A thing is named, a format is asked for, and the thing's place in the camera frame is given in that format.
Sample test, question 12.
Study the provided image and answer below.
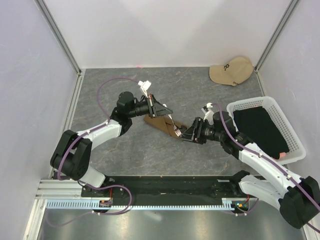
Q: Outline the black spoon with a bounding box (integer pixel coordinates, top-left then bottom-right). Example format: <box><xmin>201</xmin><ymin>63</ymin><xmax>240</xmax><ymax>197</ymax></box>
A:
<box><xmin>180</xmin><ymin>125</ymin><xmax>188</xmax><ymax>132</ymax></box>

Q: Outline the aluminium frame post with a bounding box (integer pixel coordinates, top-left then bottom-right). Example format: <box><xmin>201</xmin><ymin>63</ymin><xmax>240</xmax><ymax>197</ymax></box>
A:
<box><xmin>34</xmin><ymin>0</ymin><xmax>83</xmax><ymax>75</ymax></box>
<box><xmin>254</xmin><ymin>0</ymin><xmax>301</xmax><ymax>72</ymax></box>

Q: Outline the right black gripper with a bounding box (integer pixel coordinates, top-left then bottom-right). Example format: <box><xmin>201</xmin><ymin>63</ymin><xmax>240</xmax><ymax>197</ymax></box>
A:
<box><xmin>178</xmin><ymin>116</ymin><xmax>224</xmax><ymax>145</ymax></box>

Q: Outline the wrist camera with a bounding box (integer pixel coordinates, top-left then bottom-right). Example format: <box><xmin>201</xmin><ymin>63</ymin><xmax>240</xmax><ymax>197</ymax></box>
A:
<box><xmin>201</xmin><ymin>102</ymin><xmax>214</xmax><ymax>125</ymax></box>
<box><xmin>137</xmin><ymin>80</ymin><xmax>152</xmax><ymax>97</ymax></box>

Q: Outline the purple cable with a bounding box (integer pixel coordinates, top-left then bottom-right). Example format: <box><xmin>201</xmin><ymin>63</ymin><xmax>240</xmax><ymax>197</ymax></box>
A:
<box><xmin>46</xmin><ymin>78</ymin><xmax>141</xmax><ymax>228</ymax></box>
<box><xmin>211</xmin><ymin>102</ymin><xmax>320</xmax><ymax>233</ymax></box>

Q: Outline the right aluminium frame post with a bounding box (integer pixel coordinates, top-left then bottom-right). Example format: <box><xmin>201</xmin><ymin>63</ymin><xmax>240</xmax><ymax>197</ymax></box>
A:
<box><xmin>254</xmin><ymin>0</ymin><xmax>301</xmax><ymax>72</ymax></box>

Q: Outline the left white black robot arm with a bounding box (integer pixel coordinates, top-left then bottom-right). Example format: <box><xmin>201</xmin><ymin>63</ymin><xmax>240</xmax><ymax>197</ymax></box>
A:
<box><xmin>50</xmin><ymin>91</ymin><xmax>173</xmax><ymax>197</ymax></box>

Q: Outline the light blue cable duct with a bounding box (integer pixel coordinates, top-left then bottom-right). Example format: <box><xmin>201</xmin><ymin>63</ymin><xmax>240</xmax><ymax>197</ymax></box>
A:
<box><xmin>46</xmin><ymin>198</ymin><xmax>249</xmax><ymax>211</ymax></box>

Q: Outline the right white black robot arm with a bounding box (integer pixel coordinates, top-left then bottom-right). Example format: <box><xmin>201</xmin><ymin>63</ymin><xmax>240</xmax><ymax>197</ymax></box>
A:
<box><xmin>181</xmin><ymin>111</ymin><xmax>320</xmax><ymax>229</ymax></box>

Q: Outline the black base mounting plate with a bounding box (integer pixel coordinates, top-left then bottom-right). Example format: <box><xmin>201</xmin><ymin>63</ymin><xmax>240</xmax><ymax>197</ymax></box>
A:
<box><xmin>81</xmin><ymin>171</ymin><xmax>249</xmax><ymax>199</ymax></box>

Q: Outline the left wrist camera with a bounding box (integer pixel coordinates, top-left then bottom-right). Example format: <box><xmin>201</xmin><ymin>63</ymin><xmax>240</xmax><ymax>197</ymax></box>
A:
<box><xmin>137</xmin><ymin>80</ymin><xmax>152</xmax><ymax>97</ymax></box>

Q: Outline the black cloth in basket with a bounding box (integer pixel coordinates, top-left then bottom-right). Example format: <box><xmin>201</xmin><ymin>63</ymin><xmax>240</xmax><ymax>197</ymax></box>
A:
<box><xmin>233</xmin><ymin>106</ymin><xmax>289</xmax><ymax>160</ymax></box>

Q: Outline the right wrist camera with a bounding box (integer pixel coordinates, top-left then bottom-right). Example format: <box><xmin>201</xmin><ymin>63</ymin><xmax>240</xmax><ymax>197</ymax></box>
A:
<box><xmin>201</xmin><ymin>102</ymin><xmax>214</xmax><ymax>125</ymax></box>

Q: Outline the brown cloth napkin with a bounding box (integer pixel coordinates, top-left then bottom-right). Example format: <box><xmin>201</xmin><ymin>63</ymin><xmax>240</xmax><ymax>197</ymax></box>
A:
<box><xmin>143</xmin><ymin>115</ymin><xmax>179</xmax><ymax>139</ymax></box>

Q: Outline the front aluminium rail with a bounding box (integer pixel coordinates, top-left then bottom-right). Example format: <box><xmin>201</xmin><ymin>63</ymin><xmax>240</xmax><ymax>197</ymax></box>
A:
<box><xmin>36</xmin><ymin>176</ymin><xmax>264</xmax><ymax>205</ymax></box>

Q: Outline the white plastic basket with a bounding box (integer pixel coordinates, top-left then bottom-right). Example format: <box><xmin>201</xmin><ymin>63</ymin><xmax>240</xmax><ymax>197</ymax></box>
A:
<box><xmin>226</xmin><ymin>96</ymin><xmax>306</xmax><ymax>165</ymax></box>

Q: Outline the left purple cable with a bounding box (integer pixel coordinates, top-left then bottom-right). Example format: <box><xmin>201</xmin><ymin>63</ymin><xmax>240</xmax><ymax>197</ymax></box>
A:
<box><xmin>46</xmin><ymin>78</ymin><xmax>141</xmax><ymax>228</ymax></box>

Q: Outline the left aluminium frame post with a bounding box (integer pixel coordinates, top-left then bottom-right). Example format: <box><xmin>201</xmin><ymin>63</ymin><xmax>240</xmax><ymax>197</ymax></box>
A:
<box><xmin>34</xmin><ymin>0</ymin><xmax>83</xmax><ymax>75</ymax></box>

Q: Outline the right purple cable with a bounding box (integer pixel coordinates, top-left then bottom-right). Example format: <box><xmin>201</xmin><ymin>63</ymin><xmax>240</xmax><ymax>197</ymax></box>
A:
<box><xmin>211</xmin><ymin>102</ymin><xmax>320</xmax><ymax>233</ymax></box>

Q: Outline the beige baseball cap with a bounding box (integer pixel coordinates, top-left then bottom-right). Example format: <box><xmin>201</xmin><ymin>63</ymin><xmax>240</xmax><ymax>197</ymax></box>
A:
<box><xmin>209</xmin><ymin>56</ymin><xmax>254</xmax><ymax>87</ymax></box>

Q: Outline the silver fork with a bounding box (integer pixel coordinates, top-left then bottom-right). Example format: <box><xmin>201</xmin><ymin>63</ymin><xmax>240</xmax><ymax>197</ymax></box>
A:
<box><xmin>167</xmin><ymin>114</ymin><xmax>182</xmax><ymax>137</ymax></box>

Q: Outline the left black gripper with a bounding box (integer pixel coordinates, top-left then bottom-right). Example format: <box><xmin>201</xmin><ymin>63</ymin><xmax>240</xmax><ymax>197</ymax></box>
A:
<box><xmin>128</xmin><ymin>94</ymin><xmax>173</xmax><ymax>119</ymax></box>

